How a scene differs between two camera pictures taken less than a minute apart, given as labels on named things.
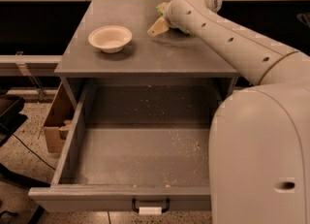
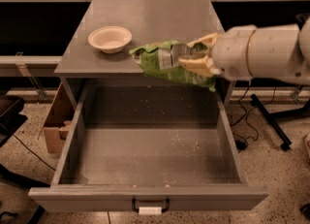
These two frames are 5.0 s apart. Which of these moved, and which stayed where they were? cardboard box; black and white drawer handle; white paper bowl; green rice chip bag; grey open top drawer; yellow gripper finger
Moved: yellow gripper finger; green rice chip bag
Stayed: white paper bowl; cardboard box; black and white drawer handle; grey open top drawer
